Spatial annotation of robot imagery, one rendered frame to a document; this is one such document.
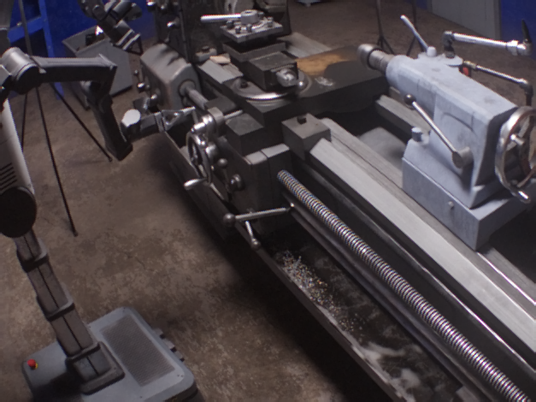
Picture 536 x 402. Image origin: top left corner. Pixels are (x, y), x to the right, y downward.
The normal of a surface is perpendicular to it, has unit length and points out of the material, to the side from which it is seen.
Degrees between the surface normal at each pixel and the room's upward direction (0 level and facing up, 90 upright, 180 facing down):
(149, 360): 0
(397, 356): 0
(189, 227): 0
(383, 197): 36
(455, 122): 76
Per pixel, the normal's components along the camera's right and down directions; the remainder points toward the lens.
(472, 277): -0.60, -0.45
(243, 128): -0.11, -0.81
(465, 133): -0.88, 0.15
